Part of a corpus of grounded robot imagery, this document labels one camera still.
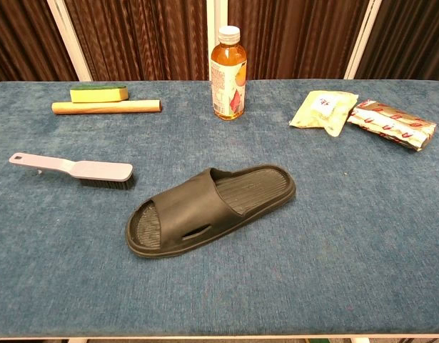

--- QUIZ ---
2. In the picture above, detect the black rubber slipper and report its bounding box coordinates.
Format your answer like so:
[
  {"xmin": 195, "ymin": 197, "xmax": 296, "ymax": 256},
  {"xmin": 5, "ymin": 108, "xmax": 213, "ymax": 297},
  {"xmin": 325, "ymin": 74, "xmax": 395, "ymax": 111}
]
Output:
[{"xmin": 125, "ymin": 163, "xmax": 298, "ymax": 259}]

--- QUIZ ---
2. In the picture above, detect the lilac scrub brush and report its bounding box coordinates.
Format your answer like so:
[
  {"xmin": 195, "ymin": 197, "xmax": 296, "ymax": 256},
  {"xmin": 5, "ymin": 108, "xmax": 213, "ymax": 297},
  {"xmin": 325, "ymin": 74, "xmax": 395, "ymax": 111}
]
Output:
[{"xmin": 8, "ymin": 152, "xmax": 136, "ymax": 190}]

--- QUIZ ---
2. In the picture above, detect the orange drink bottle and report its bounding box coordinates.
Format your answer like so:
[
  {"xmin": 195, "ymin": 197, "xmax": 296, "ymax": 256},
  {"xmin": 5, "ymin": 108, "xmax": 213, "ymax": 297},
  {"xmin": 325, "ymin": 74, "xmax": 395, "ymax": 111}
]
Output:
[{"xmin": 210, "ymin": 25, "xmax": 248, "ymax": 121}]

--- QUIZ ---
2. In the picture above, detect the yellow snack packet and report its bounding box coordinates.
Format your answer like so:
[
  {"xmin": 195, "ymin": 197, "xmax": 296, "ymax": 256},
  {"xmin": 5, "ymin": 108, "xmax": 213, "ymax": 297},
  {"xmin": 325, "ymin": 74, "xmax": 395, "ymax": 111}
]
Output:
[{"xmin": 288, "ymin": 90, "xmax": 359, "ymax": 137}]

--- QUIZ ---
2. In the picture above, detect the blue table cloth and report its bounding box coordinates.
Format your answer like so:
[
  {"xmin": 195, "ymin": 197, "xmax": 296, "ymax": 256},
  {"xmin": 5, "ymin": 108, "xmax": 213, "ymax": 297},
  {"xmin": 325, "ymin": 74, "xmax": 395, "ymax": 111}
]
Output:
[{"xmin": 0, "ymin": 79, "xmax": 439, "ymax": 339}]

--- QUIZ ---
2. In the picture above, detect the wooden round stick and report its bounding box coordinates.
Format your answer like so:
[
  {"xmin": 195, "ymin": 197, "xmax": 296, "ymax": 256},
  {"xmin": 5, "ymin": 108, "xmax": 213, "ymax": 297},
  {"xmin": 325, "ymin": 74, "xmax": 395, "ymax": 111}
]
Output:
[{"xmin": 51, "ymin": 99, "xmax": 163, "ymax": 116}]

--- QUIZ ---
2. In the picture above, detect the yellow green sponge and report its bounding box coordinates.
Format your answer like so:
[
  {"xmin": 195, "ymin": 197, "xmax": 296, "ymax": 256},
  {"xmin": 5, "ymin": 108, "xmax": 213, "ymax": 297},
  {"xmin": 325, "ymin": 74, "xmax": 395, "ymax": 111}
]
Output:
[{"xmin": 69, "ymin": 84, "xmax": 129, "ymax": 104}]

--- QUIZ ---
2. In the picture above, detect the brown pleated curtain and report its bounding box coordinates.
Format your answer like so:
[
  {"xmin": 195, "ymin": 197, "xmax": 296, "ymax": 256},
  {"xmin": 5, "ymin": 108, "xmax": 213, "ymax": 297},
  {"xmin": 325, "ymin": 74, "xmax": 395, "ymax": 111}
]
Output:
[{"xmin": 0, "ymin": 0, "xmax": 439, "ymax": 84}]

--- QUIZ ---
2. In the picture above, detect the silver red snack packet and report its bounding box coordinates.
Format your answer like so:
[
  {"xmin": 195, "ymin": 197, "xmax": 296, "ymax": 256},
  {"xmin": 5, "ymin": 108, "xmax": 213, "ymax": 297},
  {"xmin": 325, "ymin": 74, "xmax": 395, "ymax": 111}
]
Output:
[{"xmin": 346, "ymin": 99, "xmax": 438, "ymax": 152}]

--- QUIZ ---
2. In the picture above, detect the white frame post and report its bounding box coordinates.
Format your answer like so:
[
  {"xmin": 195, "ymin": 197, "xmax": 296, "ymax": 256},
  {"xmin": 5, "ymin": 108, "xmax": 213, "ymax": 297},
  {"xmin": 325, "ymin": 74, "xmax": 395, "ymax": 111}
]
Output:
[
  {"xmin": 206, "ymin": 0, "xmax": 229, "ymax": 81},
  {"xmin": 343, "ymin": 0, "xmax": 383, "ymax": 80},
  {"xmin": 46, "ymin": 0, "xmax": 94, "ymax": 82}
]

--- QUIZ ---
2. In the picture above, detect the white table frame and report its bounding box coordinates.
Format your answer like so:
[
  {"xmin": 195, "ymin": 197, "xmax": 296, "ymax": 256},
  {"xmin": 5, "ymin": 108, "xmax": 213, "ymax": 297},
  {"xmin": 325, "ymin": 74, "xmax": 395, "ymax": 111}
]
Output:
[{"xmin": 0, "ymin": 334, "xmax": 439, "ymax": 343}]

